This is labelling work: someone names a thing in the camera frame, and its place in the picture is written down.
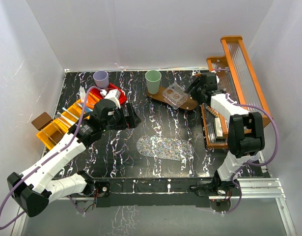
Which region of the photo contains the brown oval wooden tray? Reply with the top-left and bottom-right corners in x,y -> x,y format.
146,86 -> 198,111

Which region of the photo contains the red plastic bin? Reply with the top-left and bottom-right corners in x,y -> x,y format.
89,83 -> 127,108

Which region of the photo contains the white toothbrush box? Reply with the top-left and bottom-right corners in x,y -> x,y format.
214,118 -> 224,139

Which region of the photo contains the clear acrylic toothbrush holder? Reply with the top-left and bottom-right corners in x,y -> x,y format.
163,82 -> 188,110

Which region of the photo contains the orange wooden tiered shelf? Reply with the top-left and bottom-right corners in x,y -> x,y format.
201,35 -> 270,149

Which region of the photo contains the glittery oval mat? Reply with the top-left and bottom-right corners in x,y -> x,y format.
136,136 -> 194,161

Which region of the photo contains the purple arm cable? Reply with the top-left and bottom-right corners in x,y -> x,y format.
212,68 -> 280,214
0,86 -> 107,231

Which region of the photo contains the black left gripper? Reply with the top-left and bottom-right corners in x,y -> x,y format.
101,102 -> 141,132

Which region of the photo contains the green plastic cup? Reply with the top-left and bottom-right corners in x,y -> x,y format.
145,70 -> 162,94

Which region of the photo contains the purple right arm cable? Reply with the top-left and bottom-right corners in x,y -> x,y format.
212,68 -> 280,214

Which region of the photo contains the black front mounting rail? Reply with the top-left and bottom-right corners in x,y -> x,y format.
67,177 -> 235,208

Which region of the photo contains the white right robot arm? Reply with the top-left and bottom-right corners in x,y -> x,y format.
185,72 -> 265,195

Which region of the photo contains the purple plastic cup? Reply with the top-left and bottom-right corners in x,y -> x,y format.
93,71 -> 110,89

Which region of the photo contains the brown square coaster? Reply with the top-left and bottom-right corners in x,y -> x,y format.
31,112 -> 53,131

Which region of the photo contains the orange plastic organizer bin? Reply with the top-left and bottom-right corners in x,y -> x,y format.
36,98 -> 84,150

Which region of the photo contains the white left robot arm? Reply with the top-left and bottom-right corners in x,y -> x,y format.
7,89 -> 141,217

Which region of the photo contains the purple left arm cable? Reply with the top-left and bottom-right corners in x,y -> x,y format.
0,86 -> 107,231

